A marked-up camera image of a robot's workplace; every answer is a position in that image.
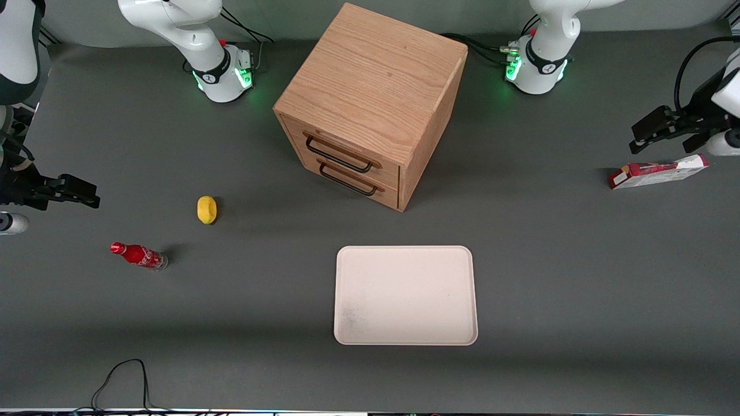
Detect short black drawer handle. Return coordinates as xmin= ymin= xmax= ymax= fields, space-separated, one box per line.
xmin=318 ymin=161 xmax=386 ymax=197

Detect red cola bottle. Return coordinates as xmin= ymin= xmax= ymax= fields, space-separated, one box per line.
xmin=110 ymin=242 xmax=169 ymax=271

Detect black arm wrist cable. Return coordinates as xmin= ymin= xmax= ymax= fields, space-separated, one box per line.
xmin=0 ymin=131 xmax=35 ymax=162
xmin=673 ymin=36 xmax=740 ymax=112

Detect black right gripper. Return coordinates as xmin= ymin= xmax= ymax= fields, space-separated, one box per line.
xmin=0 ymin=163 xmax=101 ymax=210

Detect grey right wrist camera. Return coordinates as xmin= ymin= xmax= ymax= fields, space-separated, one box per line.
xmin=0 ymin=212 xmax=30 ymax=235

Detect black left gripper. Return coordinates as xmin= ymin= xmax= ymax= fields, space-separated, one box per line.
xmin=629 ymin=68 xmax=734 ymax=154

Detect wooden drawer cabinet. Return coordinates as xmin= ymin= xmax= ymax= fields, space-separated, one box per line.
xmin=273 ymin=2 xmax=469 ymax=213

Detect wooden drawer front, long handle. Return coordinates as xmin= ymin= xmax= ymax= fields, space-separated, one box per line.
xmin=280 ymin=114 xmax=401 ymax=185

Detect black right arm wrist cable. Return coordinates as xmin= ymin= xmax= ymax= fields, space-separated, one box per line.
xmin=0 ymin=131 xmax=35 ymax=162

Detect black left arm base cables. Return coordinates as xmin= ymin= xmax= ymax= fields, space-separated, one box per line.
xmin=441 ymin=14 xmax=542 ymax=66

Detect long black drawer handle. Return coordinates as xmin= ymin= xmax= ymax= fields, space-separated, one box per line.
xmin=304 ymin=133 xmax=382 ymax=174

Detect black left arm wrist cable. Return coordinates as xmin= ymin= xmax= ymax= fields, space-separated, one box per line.
xmin=673 ymin=36 xmax=740 ymax=112

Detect red cookie box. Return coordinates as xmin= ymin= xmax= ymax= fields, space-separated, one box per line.
xmin=608 ymin=154 xmax=709 ymax=191

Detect cream rectangular tray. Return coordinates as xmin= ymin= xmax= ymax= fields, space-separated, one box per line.
xmin=334 ymin=246 xmax=479 ymax=346

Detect thin black looped cable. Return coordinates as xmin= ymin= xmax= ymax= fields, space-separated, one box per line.
xmin=72 ymin=359 xmax=174 ymax=414

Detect black right arm base cables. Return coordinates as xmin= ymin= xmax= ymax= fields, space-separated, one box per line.
xmin=220 ymin=6 xmax=276 ymax=73

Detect black arm base cables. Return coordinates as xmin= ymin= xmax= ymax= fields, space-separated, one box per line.
xmin=441 ymin=14 xmax=542 ymax=66
xmin=220 ymin=6 xmax=276 ymax=73

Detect wooden drawer front, short handle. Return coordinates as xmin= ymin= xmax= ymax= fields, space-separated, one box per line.
xmin=287 ymin=146 xmax=400 ymax=210

